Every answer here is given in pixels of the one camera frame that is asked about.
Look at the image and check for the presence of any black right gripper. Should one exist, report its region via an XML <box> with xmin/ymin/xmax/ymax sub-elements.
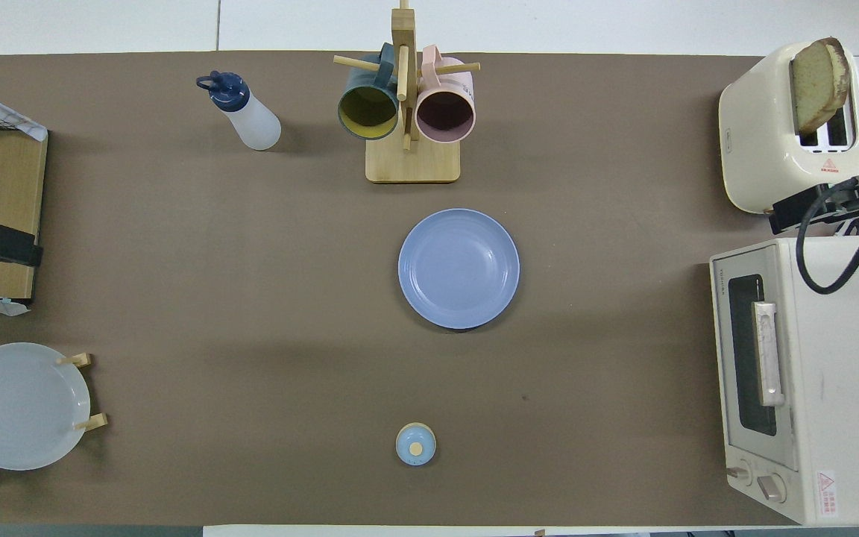
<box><xmin>769</xmin><ymin>178</ymin><xmax>859</xmax><ymax>236</ymax></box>

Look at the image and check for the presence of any toasted bread slice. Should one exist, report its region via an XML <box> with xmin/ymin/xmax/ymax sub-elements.
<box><xmin>789</xmin><ymin>37</ymin><xmax>850</xmax><ymax>136</ymax></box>

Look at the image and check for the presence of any squeeze bottle with navy cap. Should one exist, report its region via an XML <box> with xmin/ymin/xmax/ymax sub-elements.
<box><xmin>196</xmin><ymin>70</ymin><xmax>282</xmax><ymax>151</ymax></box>

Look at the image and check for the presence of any grey round plate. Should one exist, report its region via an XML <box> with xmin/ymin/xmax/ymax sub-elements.
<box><xmin>0</xmin><ymin>342</ymin><xmax>92</xmax><ymax>471</ymax></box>

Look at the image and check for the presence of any wooden plate rack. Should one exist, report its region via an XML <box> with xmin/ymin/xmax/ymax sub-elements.
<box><xmin>0</xmin><ymin>352</ymin><xmax>109</xmax><ymax>471</ymax></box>

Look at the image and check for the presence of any blue round plate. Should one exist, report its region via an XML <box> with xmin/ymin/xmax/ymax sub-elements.
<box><xmin>397</xmin><ymin>208</ymin><xmax>520</xmax><ymax>330</ymax></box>

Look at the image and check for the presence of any cream two-slot toaster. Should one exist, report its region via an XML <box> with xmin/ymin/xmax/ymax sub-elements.
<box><xmin>718</xmin><ymin>39</ymin><xmax>859</xmax><ymax>216</ymax></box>

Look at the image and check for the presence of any white toaster oven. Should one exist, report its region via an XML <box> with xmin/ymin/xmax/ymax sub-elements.
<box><xmin>709</xmin><ymin>236</ymin><xmax>859</xmax><ymax>527</ymax></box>

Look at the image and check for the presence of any brown table mat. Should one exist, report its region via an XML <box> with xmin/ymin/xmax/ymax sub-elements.
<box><xmin>0</xmin><ymin>51</ymin><xmax>859</xmax><ymax>527</ymax></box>

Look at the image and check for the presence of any pink mug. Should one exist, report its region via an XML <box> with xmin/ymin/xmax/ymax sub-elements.
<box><xmin>415</xmin><ymin>45</ymin><xmax>476</xmax><ymax>145</ymax></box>

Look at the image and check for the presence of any dark teal mug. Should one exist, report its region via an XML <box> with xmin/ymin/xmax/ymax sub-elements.
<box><xmin>337</xmin><ymin>43</ymin><xmax>400</xmax><ymax>141</ymax></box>

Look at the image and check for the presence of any wooden mug tree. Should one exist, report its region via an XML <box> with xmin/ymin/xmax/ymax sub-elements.
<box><xmin>333</xmin><ymin>0</ymin><xmax>481</xmax><ymax>184</ymax></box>

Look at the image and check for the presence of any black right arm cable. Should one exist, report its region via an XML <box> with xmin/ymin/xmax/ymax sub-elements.
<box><xmin>796</xmin><ymin>178</ymin><xmax>859</xmax><ymax>295</ymax></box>

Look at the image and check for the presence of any wooden shelf with wire frame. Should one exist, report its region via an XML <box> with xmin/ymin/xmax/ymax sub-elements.
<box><xmin>0</xmin><ymin>97</ymin><xmax>48</xmax><ymax>301</ymax></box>

